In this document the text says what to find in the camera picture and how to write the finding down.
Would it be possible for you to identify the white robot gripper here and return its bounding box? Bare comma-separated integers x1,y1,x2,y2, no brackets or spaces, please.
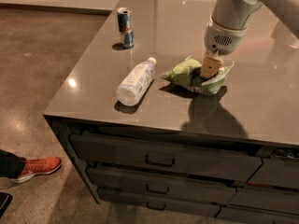
200,16,248,79

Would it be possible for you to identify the green jalapeno chip bag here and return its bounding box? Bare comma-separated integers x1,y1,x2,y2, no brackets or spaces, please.
161,57,234,96

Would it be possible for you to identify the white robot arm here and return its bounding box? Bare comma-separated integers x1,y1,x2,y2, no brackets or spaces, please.
200,0,299,79

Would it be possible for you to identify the clear blue plastic bottle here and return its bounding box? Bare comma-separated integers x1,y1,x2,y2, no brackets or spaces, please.
116,57,156,106

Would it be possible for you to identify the grey drawer cabinet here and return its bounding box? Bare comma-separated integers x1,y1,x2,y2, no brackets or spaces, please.
43,0,299,224

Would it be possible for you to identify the blue silver energy drink can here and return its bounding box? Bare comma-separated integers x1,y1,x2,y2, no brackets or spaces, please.
117,7,134,49

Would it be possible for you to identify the top right drawer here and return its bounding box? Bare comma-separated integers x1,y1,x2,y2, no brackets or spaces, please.
249,159,299,189

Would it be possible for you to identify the drawer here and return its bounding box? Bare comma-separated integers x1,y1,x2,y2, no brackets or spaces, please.
216,207,299,224
249,159,299,189
87,167,236,204
97,189,221,217
69,134,262,181
230,189,299,214

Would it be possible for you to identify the middle left drawer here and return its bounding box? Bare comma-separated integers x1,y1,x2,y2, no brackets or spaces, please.
87,167,236,204

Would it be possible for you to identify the top left drawer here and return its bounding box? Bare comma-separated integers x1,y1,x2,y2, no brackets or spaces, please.
69,134,262,181

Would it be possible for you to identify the middle right drawer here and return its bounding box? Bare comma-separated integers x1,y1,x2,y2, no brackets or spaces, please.
230,189,299,214

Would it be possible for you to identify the bottom left drawer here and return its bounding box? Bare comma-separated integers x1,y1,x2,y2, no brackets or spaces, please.
97,189,221,217

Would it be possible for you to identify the bottom right drawer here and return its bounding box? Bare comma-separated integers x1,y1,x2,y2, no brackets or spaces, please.
216,207,299,224

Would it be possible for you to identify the orange sneaker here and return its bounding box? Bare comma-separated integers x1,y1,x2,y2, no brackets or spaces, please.
11,157,62,184

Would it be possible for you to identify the black trouser leg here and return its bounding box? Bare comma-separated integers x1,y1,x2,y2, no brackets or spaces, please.
0,149,26,178

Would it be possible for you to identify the black object on floor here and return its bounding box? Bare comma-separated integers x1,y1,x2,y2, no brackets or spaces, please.
0,192,13,218

